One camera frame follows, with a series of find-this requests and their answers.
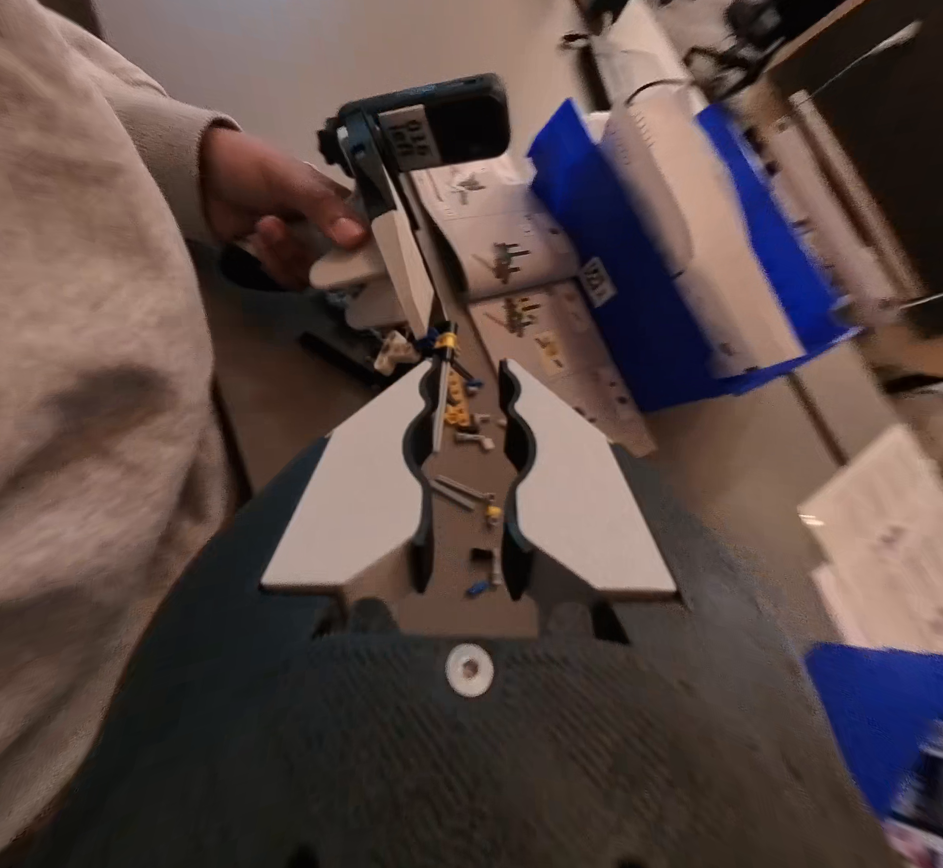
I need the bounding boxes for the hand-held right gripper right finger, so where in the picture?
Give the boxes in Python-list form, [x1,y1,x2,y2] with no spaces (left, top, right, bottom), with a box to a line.
[497,360,679,602]

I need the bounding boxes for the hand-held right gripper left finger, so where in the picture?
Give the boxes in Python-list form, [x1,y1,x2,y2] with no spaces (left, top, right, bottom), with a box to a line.
[260,360,442,596]

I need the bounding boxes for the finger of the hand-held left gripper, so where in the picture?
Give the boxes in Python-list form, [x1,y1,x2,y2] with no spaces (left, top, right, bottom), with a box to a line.
[346,174,449,338]

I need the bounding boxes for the yellow lego gear assembly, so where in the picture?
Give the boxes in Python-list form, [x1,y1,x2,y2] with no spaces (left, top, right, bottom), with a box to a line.
[409,323,487,452]

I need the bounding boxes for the lego instruction booklet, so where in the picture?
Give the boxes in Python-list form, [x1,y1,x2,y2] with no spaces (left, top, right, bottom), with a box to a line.
[409,164,657,456]

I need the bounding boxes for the person's left hand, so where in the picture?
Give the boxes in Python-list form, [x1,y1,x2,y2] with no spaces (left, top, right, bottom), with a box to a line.
[199,127,373,290]

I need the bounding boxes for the white packaging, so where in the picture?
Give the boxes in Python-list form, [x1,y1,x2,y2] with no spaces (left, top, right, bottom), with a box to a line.
[600,102,804,375]

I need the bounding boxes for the printed paper sheets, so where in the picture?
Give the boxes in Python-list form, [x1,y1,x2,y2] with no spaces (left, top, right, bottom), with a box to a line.
[799,426,943,651]

